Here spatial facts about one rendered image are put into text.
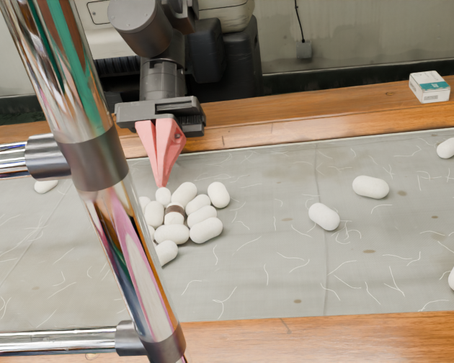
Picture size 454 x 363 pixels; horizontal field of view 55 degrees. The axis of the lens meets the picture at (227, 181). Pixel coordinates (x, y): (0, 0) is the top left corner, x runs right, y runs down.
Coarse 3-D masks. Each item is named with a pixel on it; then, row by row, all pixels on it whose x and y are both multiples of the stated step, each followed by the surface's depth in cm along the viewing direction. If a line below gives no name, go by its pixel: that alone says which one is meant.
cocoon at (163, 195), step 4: (160, 188) 51; (164, 188) 51; (156, 192) 51; (160, 192) 51; (164, 192) 50; (168, 192) 51; (156, 196) 51; (160, 196) 50; (164, 196) 50; (168, 196) 50; (156, 200) 50; (160, 200) 50; (164, 200) 50; (168, 200) 50; (164, 204) 50; (168, 204) 50; (164, 208) 50
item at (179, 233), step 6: (162, 228) 44; (168, 228) 44; (174, 228) 44; (180, 228) 44; (186, 228) 45; (156, 234) 44; (162, 234) 44; (168, 234) 44; (174, 234) 44; (180, 234) 44; (186, 234) 44; (156, 240) 45; (162, 240) 44; (168, 240) 44; (174, 240) 44; (180, 240) 44; (186, 240) 45
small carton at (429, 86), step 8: (424, 72) 61; (432, 72) 60; (416, 80) 59; (424, 80) 59; (432, 80) 58; (440, 80) 58; (416, 88) 59; (424, 88) 57; (432, 88) 56; (440, 88) 56; (448, 88) 56; (416, 96) 59; (424, 96) 57; (432, 96) 57; (440, 96) 57; (448, 96) 57
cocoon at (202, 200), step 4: (200, 196) 49; (204, 196) 49; (192, 200) 48; (196, 200) 48; (200, 200) 48; (204, 200) 48; (208, 200) 49; (188, 204) 48; (192, 204) 48; (196, 204) 48; (200, 204) 48; (204, 204) 48; (208, 204) 49; (188, 208) 48; (192, 208) 47; (196, 208) 47; (188, 212) 48
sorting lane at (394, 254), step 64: (448, 128) 56; (0, 192) 60; (64, 192) 57; (256, 192) 51; (320, 192) 49; (448, 192) 46; (0, 256) 48; (64, 256) 46; (192, 256) 43; (256, 256) 42; (320, 256) 41; (384, 256) 40; (448, 256) 39; (0, 320) 40; (64, 320) 39; (192, 320) 37
